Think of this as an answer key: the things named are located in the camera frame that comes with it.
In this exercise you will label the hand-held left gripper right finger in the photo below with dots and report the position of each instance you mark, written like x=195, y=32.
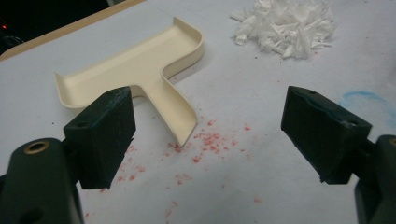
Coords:
x=323, y=137

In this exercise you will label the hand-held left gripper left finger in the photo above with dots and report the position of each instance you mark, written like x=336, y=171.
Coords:
x=99, y=140

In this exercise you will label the cream plastic dustpan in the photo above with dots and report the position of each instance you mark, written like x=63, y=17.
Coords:
x=149, y=67

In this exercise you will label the pile of white plastic pieces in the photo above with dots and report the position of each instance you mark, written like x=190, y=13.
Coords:
x=285, y=26

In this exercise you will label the red crumbs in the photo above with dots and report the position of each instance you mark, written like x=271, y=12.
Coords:
x=207, y=140

